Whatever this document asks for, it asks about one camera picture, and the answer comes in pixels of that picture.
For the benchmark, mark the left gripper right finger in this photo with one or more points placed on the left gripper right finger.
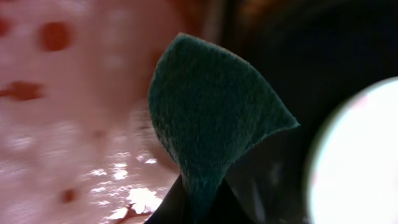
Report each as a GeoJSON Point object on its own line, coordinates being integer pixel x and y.
{"type": "Point", "coordinates": [226, 208]}

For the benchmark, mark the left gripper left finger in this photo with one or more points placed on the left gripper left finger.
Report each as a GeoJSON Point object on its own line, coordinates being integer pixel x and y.
{"type": "Point", "coordinates": [175, 207]}

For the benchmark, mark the green yellow sponge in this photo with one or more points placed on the green yellow sponge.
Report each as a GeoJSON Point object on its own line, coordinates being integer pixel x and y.
{"type": "Point", "coordinates": [208, 108]}

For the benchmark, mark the light blue plate top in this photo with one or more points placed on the light blue plate top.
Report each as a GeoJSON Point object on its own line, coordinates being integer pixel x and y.
{"type": "Point", "coordinates": [351, 168]}

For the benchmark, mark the rectangular black water tray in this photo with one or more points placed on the rectangular black water tray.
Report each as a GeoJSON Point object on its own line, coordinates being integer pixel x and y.
{"type": "Point", "coordinates": [77, 146]}

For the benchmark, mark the round black tray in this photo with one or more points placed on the round black tray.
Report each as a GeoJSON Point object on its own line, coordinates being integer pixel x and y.
{"type": "Point", "coordinates": [315, 55]}

